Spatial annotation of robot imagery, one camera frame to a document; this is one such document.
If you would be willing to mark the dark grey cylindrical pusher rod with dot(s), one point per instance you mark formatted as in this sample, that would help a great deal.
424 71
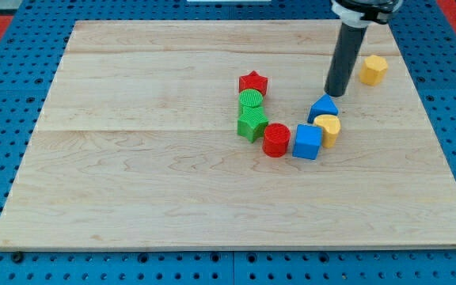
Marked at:
346 51

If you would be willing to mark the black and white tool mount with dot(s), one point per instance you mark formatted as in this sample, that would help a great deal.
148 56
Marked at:
360 13

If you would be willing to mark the yellow hexagon block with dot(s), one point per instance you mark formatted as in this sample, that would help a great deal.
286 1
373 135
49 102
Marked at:
373 70

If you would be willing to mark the blue triangle block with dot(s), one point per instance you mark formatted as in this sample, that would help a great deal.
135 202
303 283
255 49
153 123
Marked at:
323 106

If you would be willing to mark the yellow heart block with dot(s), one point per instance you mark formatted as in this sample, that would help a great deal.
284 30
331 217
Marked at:
330 127

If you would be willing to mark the blue cube block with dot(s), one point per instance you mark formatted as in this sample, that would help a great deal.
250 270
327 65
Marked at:
307 141

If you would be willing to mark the red star block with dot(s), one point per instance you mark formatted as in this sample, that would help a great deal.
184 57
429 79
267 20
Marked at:
255 81

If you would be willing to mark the red cylinder block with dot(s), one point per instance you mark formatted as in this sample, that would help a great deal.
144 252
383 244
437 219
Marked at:
276 140

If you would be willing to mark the green cylinder block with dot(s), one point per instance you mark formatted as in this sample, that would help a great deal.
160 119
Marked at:
250 98

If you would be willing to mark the green star block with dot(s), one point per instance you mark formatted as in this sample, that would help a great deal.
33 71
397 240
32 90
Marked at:
252 123

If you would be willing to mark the light wooden board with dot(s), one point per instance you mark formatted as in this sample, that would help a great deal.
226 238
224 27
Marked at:
136 149

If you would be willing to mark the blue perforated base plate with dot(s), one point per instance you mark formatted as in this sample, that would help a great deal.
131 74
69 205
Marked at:
29 54

